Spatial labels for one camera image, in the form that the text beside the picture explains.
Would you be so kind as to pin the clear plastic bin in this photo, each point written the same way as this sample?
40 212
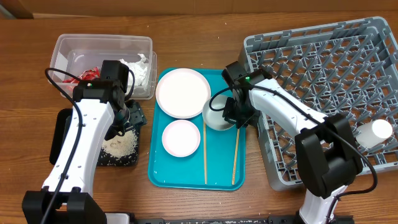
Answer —
75 53

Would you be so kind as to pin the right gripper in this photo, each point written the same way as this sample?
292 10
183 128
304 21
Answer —
232 112

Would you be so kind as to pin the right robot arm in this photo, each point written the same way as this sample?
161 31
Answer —
327 157

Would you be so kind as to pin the grey dishwasher rack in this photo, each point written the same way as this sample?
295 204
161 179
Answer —
348 67

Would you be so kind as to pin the wooden chopstick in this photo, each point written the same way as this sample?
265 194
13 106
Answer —
205 152
235 157

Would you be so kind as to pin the red snack wrapper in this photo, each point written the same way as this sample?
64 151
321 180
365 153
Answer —
90 74

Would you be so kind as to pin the small white plate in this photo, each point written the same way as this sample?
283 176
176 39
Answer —
181 138

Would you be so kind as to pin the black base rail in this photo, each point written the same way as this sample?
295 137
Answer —
217 221

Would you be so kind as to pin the large white plate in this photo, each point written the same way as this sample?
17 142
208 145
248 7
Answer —
181 93

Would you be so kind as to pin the teal serving tray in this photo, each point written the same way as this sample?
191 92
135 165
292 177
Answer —
166 170

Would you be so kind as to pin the small white cup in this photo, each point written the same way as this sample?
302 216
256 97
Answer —
374 133

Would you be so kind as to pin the pile of rice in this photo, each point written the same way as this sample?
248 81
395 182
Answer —
121 146

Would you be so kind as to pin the white napkin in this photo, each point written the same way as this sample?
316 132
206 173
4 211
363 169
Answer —
139 69

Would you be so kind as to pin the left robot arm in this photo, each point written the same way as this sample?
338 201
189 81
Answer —
102 109

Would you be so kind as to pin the black plastic tray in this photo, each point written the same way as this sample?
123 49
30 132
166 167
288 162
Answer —
61 128

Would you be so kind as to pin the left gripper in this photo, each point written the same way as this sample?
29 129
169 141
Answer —
138 117

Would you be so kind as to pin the grey bowl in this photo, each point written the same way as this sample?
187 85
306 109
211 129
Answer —
215 119

